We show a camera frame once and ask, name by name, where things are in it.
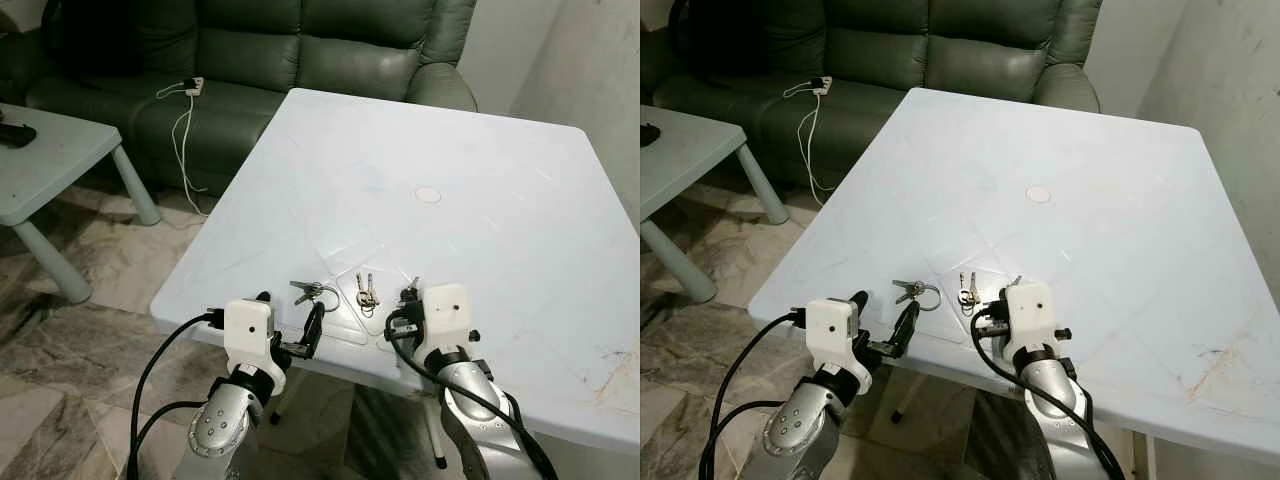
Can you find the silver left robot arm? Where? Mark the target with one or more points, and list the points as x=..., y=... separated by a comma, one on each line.
x=222, y=430
x=800, y=430

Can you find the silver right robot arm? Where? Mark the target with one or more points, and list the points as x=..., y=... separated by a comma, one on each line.
x=1055, y=395
x=475, y=405

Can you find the brass key pair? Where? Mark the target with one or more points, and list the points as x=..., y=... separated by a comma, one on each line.
x=366, y=294
x=968, y=293

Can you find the large white plastic table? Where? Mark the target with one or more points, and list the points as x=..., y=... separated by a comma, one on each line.
x=1100, y=250
x=480, y=240

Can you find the round white table cap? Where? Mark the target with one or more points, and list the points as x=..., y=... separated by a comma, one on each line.
x=428, y=195
x=1038, y=194

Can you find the white charger plug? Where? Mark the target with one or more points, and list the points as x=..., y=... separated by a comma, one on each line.
x=822, y=85
x=195, y=86

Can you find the small grey side table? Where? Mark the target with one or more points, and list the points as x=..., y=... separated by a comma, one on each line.
x=690, y=150
x=55, y=165

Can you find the green leather sofa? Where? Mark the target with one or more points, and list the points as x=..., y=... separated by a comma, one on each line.
x=340, y=60
x=960, y=60

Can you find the black object on side table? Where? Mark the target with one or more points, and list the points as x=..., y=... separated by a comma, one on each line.
x=15, y=134
x=648, y=133

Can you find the black garment on sofa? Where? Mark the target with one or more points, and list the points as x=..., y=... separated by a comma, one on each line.
x=95, y=35
x=715, y=35

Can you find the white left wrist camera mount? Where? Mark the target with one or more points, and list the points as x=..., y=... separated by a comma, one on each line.
x=248, y=325
x=830, y=322

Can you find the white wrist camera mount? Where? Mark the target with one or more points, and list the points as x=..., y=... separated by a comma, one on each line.
x=248, y=325
x=1030, y=312
x=445, y=315
x=830, y=322

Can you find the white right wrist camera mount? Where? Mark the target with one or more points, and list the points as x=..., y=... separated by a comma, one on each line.
x=445, y=315
x=1030, y=312

